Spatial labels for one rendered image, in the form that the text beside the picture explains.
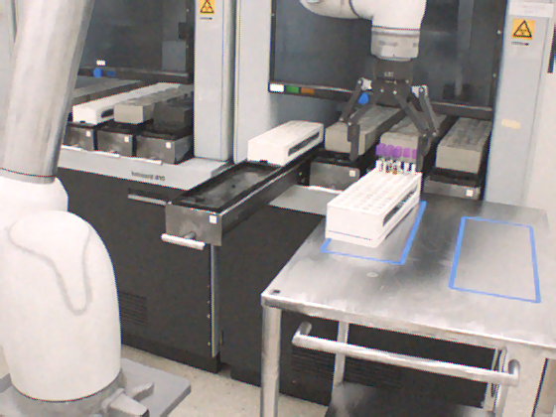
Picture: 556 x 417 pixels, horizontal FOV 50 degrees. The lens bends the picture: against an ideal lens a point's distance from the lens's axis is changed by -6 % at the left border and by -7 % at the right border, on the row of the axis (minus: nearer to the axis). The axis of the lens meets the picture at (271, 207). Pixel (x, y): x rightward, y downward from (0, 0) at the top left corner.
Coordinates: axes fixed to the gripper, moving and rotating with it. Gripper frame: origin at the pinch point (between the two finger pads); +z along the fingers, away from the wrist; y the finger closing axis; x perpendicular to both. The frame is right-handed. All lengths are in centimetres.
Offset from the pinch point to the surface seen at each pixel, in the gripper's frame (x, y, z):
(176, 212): -15.8, -39.2, 14.1
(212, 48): 37, -64, -14
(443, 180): 32.8, 5.6, 11.9
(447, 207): 11.3, 11.4, 11.2
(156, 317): 27, -80, 73
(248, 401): 27, -44, 93
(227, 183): 3.8, -38.5, 12.9
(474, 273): -19.3, 23.1, 11.2
